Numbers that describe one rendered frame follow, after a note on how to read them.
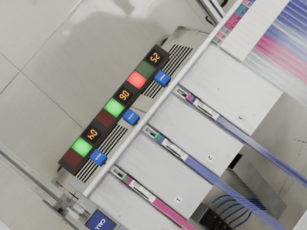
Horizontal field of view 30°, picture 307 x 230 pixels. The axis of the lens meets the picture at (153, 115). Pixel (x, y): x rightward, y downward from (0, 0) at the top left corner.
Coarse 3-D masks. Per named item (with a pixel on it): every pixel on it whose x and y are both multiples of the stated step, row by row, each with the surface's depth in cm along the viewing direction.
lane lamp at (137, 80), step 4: (136, 72) 126; (132, 76) 126; (136, 76) 126; (140, 76) 126; (128, 80) 126; (132, 80) 126; (136, 80) 126; (140, 80) 126; (144, 80) 126; (132, 84) 125; (136, 84) 125; (140, 84) 125; (140, 88) 125
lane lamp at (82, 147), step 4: (80, 140) 122; (76, 144) 122; (80, 144) 122; (84, 144) 122; (88, 144) 122; (76, 148) 122; (80, 148) 122; (84, 148) 122; (88, 148) 122; (80, 152) 121; (84, 152) 121; (84, 156) 121
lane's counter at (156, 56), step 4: (152, 52) 127; (156, 52) 127; (148, 56) 127; (152, 56) 127; (156, 56) 127; (160, 56) 127; (148, 60) 127; (152, 60) 127; (156, 60) 127; (160, 60) 127; (156, 64) 126
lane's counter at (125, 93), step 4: (124, 88) 125; (120, 92) 125; (124, 92) 125; (128, 92) 125; (116, 96) 125; (120, 96) 125; (124, 96) 125; (128, 96) 125; (120, 100) 124; (124, 100) 124; (128, 100) 124
